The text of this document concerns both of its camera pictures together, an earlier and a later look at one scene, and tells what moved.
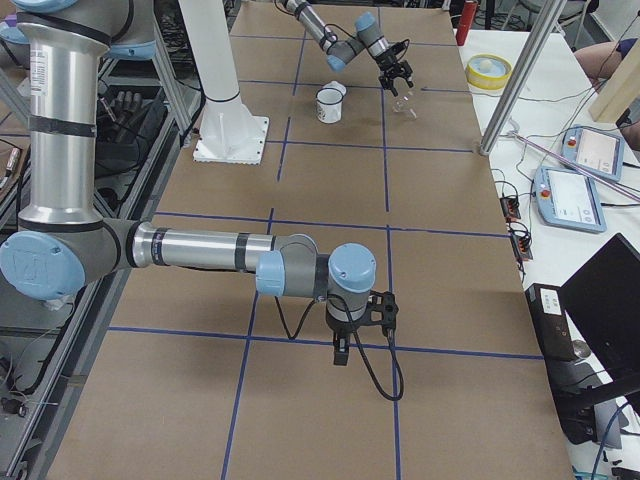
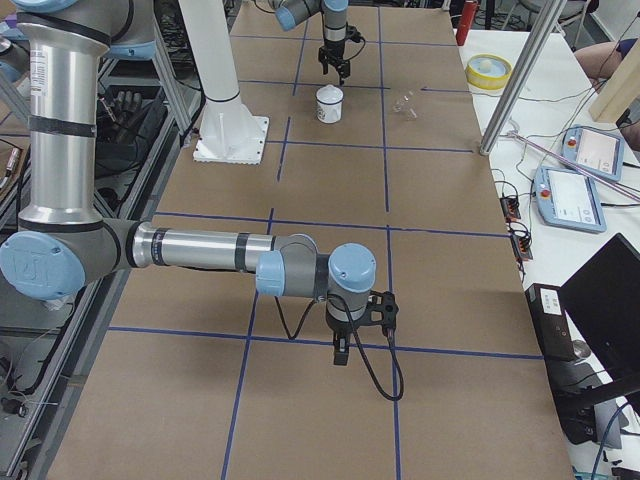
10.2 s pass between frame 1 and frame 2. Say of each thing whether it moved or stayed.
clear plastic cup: stayed
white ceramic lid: moved
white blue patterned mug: stayed
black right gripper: stayed
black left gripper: moved
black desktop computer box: stayed
